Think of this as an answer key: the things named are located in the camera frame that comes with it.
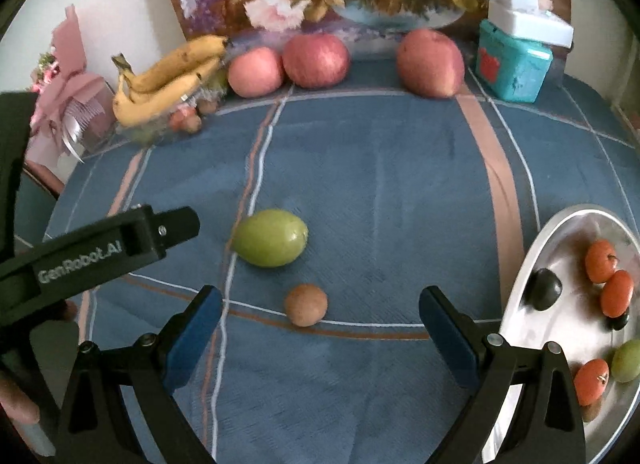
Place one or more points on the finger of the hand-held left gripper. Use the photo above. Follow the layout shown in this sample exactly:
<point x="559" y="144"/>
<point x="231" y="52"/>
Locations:
<point x="17" y="144"/>

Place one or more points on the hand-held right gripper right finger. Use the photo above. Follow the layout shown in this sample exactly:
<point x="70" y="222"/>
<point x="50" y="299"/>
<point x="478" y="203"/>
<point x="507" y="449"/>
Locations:
<point x="447" y="339"/>

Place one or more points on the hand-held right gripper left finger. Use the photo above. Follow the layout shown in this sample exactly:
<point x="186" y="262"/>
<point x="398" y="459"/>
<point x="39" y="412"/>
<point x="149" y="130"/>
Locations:
<point x="192" y="339"/>

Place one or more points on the dark plum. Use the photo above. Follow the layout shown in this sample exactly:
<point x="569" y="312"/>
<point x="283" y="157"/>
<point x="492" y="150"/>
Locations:
<point x="620" y="320"/>
<point x="542" y="289"/>

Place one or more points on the silver metal plate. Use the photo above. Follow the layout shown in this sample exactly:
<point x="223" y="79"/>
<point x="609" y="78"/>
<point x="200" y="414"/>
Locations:
<point x="555" y="339"/>

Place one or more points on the small brown fruit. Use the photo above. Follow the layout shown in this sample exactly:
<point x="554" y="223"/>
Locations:
<point x="306" y="305"/>

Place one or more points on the tangerine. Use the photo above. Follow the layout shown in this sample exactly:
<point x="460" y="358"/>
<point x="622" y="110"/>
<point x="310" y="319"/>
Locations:
<point x="616" y="294"/>
<point x="591" y="381"/>
<point x="600" y="260"/>

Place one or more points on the green mango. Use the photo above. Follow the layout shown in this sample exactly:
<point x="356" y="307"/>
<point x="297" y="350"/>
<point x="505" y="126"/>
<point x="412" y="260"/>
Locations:
<point x="627" y="361"/>
<point x="270" y="238"/>

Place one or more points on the person's left hand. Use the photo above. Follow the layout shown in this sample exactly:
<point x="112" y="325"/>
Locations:
<point x="17" y="409"/>

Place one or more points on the clear vase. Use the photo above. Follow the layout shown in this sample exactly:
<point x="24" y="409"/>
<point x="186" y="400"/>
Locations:
<point x="92" y="119"/>

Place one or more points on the pink flower bouquet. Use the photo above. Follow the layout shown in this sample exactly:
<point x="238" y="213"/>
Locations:
<point x="65" y="79"/>

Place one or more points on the small green fruit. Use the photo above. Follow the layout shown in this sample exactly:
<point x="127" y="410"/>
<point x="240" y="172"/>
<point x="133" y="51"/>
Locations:
<point x="145" y="134"/>

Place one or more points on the yellow banana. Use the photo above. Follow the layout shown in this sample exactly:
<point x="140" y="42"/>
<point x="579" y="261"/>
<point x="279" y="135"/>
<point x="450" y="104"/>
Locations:
<point x="150" y="107"/>
<point x="175" y="78"/>
<point x="185" y="55"/>

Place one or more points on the clear glass fruit bowl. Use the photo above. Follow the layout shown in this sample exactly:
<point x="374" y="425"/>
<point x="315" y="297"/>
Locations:
<point x="165" y="127"/>

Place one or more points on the small red fruit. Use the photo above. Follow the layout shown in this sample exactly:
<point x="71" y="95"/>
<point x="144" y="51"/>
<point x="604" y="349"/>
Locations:
<point x="185" y="120"/>

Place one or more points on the blue plaid tablecloth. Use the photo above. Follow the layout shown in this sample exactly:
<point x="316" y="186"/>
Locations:
<point x="380" y="164"/>

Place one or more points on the red apple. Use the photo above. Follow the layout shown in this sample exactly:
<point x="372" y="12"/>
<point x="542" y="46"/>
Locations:
<point x="256" y="72"/>
<point x="316" y="61"/>
<point x="431" y="63"/>

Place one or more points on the teal tin box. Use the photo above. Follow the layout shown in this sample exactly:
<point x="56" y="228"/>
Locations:
<point x="512" y="69"/>

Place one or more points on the white plastic box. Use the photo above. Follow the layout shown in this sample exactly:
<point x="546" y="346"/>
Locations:
<point x="527" y="19"/>

